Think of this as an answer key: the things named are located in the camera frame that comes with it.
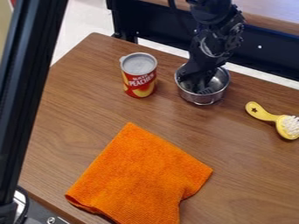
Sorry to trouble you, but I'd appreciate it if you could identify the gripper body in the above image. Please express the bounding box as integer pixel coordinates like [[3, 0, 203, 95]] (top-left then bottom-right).
[[176, 43, 232, 84]]

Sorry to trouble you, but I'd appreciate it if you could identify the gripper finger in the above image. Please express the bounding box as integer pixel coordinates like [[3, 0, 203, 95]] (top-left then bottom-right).
[[178, 78, 197, 92], [196, 79, 215, 95]]

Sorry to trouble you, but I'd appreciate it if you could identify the silver pot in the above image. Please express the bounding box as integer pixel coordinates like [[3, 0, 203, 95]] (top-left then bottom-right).
[[172, 62, 233, 106]]

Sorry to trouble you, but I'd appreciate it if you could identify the red and yellow can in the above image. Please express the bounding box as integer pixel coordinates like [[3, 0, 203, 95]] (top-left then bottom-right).
[[117, 52, 159, 99]]

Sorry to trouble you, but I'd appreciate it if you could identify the black framed table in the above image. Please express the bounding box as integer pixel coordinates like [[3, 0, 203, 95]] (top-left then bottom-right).
[[105, 0, 299, 82]]

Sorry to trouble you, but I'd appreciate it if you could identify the yellow brush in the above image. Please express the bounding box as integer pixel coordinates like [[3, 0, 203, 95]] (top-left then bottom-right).
[[244, 101, 299, 141]]

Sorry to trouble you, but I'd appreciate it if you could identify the orange cloth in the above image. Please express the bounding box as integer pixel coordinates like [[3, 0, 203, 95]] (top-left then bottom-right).
[[64, 122, 215, 224]]

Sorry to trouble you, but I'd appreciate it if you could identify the black metal post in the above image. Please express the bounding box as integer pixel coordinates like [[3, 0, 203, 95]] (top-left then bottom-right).
[[0, 0, 71, 224]]

